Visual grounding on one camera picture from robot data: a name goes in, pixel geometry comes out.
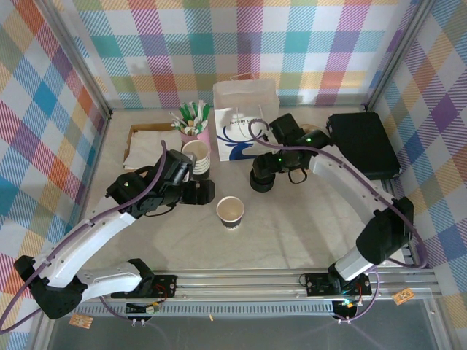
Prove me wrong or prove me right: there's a black hard case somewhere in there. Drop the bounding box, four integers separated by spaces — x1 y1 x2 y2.
325 112 401 182

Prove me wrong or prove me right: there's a slotted grey cable duct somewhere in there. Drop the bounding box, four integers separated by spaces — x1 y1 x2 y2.
58 303 336 317

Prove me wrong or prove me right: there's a white paper bag deer logo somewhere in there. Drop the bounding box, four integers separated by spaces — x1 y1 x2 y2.
212 72 281 163

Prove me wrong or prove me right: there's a brown cardboard napkin tray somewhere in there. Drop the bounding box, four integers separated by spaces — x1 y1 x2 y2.
123 123 183 172

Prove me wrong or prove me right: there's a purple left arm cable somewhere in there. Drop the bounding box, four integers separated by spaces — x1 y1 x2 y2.
0 140 169 335

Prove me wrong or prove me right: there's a black paper coffee cup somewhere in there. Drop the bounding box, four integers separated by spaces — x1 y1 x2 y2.
215 195 246 232

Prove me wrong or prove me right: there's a stack of white napkins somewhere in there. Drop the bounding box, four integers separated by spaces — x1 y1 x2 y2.
123 130 183 171

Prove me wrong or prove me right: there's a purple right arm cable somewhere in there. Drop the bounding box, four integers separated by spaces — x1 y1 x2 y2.
250 122 428 270

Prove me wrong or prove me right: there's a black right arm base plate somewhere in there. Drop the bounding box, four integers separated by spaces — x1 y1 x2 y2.
304 272 373 297

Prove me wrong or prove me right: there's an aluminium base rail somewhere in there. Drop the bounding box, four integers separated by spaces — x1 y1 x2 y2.
38 268 444 303

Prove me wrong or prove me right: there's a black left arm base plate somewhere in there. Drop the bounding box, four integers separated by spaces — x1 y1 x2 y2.
109 273 180 300

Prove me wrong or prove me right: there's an orange marker tag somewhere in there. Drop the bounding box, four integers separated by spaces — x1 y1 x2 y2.
69 314 93 330
393 289 414 306

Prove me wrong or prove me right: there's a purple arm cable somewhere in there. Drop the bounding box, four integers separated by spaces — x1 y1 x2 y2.
250 122 428 270
0 140 169 335

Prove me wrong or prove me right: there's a pink straw holder cup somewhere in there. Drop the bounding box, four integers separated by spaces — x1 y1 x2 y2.
180 123 212 147

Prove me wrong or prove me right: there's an aluminium frame post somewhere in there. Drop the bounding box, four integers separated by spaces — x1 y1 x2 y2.
364 0 435 110
38 0 113 120

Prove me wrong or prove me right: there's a stack of black cup lids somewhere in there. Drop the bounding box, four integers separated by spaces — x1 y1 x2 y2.
249 171 275 193

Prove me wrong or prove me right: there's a stack of paper cups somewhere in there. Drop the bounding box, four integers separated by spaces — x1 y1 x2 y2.
181 139 212 180

